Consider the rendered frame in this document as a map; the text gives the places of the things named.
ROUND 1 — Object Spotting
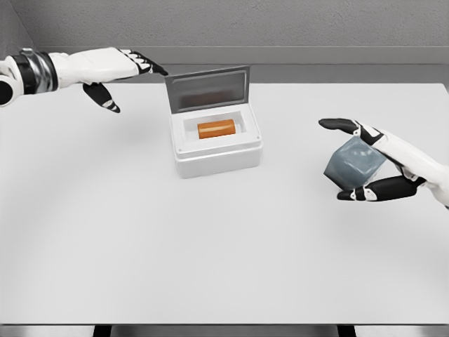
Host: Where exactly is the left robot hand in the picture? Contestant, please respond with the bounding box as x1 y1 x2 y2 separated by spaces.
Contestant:
67 47 170 114

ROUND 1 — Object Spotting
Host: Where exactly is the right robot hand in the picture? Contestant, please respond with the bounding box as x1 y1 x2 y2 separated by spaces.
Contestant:
318 118 441 202

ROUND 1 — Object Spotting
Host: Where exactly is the translucent grey cube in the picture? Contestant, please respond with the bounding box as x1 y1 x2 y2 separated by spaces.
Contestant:
323 137 387 192

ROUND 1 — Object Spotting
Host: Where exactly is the grey hinged box lid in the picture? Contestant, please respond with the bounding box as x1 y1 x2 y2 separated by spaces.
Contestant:
164 65 250 114

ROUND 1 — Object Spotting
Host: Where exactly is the orange cylinder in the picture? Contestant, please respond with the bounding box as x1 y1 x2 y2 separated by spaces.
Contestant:
196 119 236 140

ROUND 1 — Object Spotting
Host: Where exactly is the white box base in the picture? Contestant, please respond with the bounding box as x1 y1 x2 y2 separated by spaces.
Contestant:
169 109 264 180

